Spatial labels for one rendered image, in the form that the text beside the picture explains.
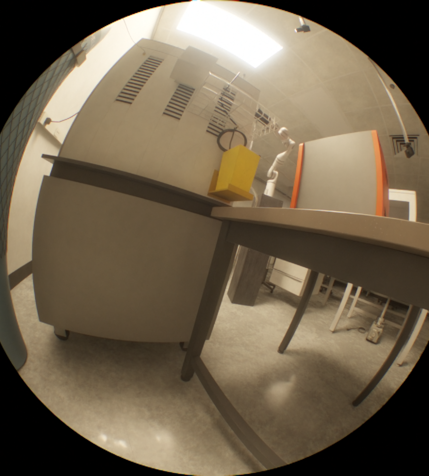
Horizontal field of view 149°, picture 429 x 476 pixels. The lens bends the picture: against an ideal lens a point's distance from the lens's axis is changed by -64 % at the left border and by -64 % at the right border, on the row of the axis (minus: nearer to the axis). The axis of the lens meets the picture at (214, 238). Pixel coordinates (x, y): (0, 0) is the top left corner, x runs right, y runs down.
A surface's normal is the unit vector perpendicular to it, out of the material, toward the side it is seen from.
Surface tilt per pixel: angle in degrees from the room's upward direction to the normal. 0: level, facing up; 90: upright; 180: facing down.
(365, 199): 90
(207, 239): 90
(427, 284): 90
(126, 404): 0
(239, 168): 93
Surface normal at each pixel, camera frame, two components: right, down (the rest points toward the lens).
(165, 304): 0.45, 0.16
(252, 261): 0.11, 0.07
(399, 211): -0.85, -0.21
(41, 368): 0.26, -0.96
